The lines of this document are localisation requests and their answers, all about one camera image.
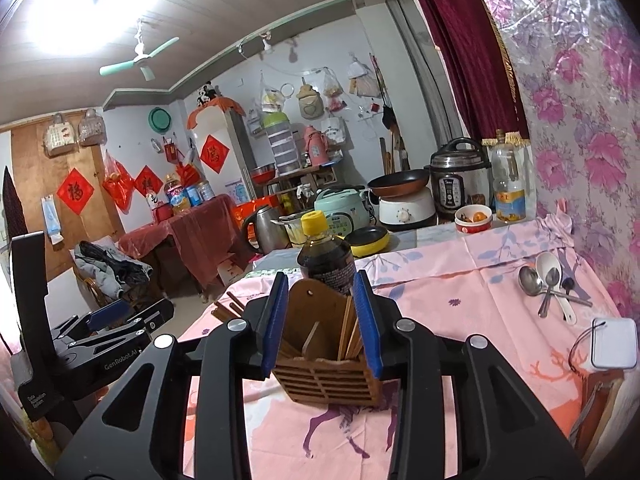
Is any white square tag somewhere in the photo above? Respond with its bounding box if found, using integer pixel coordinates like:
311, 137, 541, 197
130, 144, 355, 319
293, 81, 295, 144
590, 317, 639, 371

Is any large yellow oil bottle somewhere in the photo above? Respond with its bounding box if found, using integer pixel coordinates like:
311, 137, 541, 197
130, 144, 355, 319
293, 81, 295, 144
164, 174, 193, 214

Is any small cardboard box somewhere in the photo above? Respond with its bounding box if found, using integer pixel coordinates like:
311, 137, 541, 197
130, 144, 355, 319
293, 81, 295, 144
217, 255, 246, 289

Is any ceiling lamp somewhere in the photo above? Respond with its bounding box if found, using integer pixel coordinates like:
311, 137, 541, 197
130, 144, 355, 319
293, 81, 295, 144
22, 0, 168, 58

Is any plastic drawer unit green lid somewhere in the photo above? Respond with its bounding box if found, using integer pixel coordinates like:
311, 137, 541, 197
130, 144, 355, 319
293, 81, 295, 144
263, 112, 300, 176

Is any dark red curtain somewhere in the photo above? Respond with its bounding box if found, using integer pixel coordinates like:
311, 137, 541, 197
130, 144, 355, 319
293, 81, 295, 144
402, 0, 531, 147

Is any blue white poster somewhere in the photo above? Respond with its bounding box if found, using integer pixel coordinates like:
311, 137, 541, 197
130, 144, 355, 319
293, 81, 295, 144
223, 178, 249, 206

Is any mint green rice cooker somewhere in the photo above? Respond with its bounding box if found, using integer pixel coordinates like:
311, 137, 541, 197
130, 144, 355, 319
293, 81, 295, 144
314, 185, 372, 236

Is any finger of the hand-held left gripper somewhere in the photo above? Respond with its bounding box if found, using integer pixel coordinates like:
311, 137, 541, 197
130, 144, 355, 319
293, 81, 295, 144
55, 316, 173, 357
54, 298, 175, 341

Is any orange cloth cover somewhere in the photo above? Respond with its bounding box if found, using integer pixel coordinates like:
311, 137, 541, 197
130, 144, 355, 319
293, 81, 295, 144
187, 98, 246, 131

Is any wooden shelf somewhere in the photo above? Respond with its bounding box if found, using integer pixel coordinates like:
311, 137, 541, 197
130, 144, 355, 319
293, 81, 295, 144
265, 164, 337, 199

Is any white electric cooker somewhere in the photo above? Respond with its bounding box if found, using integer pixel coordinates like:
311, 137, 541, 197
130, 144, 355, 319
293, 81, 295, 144
378, 187, 437, 233

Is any woven handbag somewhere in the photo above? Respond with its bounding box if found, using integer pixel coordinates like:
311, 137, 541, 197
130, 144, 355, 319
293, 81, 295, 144
42, 113, 79, 156
77, 108, 106, 147

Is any wicker chair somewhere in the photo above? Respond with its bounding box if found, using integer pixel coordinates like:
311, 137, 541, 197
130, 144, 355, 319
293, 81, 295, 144
75, 280, 126, 311

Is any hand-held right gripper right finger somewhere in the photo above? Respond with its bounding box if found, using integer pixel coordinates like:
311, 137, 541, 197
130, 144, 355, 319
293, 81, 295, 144
354, 270, 585, 480

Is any red diamond paper on refrigerator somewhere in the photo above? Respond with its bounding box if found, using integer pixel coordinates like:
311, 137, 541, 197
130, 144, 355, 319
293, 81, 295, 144
200, 135, 231, 174

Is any green ceiling fan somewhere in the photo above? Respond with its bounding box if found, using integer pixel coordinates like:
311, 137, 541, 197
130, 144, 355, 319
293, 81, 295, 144
99, 20, 180, 82

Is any dark sauce bottle yellow cap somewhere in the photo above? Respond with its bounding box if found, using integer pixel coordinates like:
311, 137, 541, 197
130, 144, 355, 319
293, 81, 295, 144
297, 211, 357, 297

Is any orange gift bag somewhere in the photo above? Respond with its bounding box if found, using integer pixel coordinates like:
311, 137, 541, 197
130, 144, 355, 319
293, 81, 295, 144
235, 200, 279, 226

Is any large metal spoon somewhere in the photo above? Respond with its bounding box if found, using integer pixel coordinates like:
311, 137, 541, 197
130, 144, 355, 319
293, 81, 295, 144
518, 266, 594, 309

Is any steel electric kettle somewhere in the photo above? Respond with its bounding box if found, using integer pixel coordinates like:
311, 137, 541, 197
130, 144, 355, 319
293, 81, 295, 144
243, 205, 292, 256

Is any table with red cloth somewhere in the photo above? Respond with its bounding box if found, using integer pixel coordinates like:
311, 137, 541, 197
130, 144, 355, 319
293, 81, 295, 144
118, 194, 251, 302

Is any floral plastic wall sheet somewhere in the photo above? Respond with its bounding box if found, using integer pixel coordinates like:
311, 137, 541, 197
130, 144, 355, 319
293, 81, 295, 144
465, 0, 640, 321

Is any red basin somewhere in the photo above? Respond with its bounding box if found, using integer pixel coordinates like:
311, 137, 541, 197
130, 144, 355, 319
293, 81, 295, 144
250, 162, 277, 185

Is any beige hanging pouch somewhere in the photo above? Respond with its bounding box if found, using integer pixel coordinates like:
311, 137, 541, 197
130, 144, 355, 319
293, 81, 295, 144
298, 82, 323, 120

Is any red diamond paper on door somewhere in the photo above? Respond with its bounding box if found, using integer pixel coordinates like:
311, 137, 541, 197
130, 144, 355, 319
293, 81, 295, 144
56, 168, 95, 216

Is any plastic bag with yellow contents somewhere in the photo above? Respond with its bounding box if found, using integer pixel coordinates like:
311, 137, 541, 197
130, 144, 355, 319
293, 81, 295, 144
259, 72, 288, 113

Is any clear plastic oil bottle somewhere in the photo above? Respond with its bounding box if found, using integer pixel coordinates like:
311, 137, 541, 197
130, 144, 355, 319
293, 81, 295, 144
491, 130, 532, 225

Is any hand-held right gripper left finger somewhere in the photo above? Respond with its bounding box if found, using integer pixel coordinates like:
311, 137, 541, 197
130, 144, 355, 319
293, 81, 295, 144
54, 271, 290, 480

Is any silver black pressure cooker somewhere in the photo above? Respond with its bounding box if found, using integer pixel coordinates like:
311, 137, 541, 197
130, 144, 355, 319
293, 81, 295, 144
430, 137, 492, 221

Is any dark hanging coat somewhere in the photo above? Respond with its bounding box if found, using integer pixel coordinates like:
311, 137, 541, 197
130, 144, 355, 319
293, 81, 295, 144
2, 166, 23, 241

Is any group of wooden chopsticks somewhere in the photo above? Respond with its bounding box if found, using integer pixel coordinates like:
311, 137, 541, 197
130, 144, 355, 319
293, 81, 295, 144
214, 291, 363, 361

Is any red diamond paper on wall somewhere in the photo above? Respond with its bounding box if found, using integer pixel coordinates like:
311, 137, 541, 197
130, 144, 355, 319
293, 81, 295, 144
132, 165, 165, 205

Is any wooden door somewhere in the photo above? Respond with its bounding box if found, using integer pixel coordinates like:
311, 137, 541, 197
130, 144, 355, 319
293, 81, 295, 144
10, 115, 126, 267

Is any pink thermos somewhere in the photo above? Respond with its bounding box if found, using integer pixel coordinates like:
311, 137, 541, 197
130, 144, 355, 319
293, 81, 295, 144
302, 125, 331, 166

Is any white refrigerator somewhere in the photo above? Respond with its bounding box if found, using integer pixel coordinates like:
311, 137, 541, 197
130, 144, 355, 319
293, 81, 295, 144
192, 108, 257, 211

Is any wooden chopstick holder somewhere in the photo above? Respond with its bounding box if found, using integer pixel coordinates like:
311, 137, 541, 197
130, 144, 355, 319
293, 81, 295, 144
270, 277, 384, 407

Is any steel pot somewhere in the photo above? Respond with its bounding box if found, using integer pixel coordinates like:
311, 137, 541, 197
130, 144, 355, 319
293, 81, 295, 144
278, 212, 314, 251

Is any white tote bag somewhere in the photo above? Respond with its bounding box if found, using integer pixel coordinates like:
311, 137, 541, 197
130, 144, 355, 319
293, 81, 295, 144
320, 117, 348, 156

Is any brown frying pan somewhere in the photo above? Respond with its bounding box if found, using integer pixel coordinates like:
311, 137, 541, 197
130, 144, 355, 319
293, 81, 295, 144
367, 169, 431, 199

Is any small yellow pan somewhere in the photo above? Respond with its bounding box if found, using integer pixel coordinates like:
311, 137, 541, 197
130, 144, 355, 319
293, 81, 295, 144
345, 226, 390, 259

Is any pink deer print tablecloth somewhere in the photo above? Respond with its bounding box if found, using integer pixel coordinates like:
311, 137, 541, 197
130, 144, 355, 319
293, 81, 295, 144
180, 217, 631, 480

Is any white ceramic spoon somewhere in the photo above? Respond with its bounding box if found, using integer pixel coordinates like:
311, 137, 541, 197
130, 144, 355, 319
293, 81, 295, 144
536, 251, 577, 325

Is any green wall basin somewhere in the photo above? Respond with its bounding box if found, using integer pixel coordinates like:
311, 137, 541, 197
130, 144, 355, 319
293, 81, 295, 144
148, 106, 173, 133

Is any plastic bag with red contents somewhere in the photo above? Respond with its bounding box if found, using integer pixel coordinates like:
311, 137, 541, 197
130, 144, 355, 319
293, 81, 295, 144
322, 67, 346, 112

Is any red white bowl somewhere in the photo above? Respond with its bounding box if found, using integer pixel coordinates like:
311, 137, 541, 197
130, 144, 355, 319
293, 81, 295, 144
454, 204, 494, 235

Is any pile of dark jackets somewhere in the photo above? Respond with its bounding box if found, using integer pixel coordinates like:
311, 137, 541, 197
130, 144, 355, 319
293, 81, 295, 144
72, 240, 154, 301

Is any small metal spoon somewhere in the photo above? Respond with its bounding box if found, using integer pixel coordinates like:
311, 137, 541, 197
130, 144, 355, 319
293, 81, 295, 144
539, 267, 562, 319

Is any brown leather case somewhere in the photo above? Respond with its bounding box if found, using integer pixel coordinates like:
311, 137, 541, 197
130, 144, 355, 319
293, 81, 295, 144
575, 370, 626, 453

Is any blue face mask pack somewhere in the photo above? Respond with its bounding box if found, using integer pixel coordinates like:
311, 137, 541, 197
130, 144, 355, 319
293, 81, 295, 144
41, 196, 63, 246

